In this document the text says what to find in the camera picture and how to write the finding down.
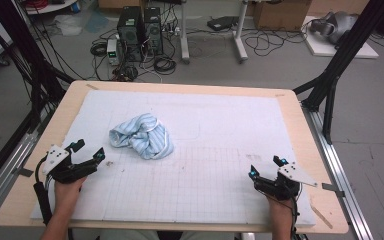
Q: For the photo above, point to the black flat device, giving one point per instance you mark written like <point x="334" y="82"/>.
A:
<point x="221" y="22"/>

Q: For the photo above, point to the black metal frame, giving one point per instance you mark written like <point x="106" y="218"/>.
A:
<point x="343" y="53"/>
<point x="23" y="50"/>

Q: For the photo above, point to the person's legs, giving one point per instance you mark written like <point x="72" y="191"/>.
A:
<point x="126" y="236"/>

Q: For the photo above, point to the slim black computer tower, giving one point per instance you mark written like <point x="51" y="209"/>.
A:
<point x="154" y="31"/>

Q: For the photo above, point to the white desk leg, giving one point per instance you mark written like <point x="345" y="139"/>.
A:
<point x="240" y="36"/>
<point x="184" y="36"/>

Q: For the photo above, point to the person's left hand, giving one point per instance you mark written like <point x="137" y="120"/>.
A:
<point x="67" y="195"/>

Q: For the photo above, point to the pale blue foam mat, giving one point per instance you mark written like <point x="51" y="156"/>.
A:
<point x="206" y="133"/>

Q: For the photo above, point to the clear plastic bag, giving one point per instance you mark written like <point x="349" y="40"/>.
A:
<point x="68" y="25"/>

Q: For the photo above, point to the white power supply unit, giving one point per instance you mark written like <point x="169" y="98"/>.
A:
<point x="113" y="51"/>

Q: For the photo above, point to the large black computer tower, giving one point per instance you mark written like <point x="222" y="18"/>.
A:
<point x="130" y="31"/>

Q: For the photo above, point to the person's right hand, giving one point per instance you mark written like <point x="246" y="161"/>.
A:
<point x="280" y="210"/>

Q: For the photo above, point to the aluminium rail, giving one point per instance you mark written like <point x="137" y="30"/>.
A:
<point x="3" y="176"/>
<point x="340" y="173"/>

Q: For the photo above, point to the large cardboard box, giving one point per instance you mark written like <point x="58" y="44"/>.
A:
<point x="280" y="15"/>

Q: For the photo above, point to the white floor board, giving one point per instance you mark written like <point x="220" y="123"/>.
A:
<point x="323" y="50"/>

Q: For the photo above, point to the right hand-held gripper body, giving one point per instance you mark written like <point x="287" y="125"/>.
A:
<point x="296" y="175"/>

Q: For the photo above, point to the grey padded headset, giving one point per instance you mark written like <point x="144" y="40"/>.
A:
<point x="336" y="25"/>

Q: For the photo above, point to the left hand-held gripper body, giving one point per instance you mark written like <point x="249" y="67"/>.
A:
<point x="57" y="159"/>

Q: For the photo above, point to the white round table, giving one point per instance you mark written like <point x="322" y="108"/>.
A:
<point x="51" y="8"/>

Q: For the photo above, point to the blue striped towel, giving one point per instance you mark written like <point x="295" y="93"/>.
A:
<point x="143" y="136"/>

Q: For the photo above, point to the thin wooden strip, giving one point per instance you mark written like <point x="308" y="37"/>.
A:
<point x="321" y="216"/>

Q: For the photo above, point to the black tape piece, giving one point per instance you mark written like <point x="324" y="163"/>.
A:
<point x="331" y="188"/>
<point x="25" y="172"/>

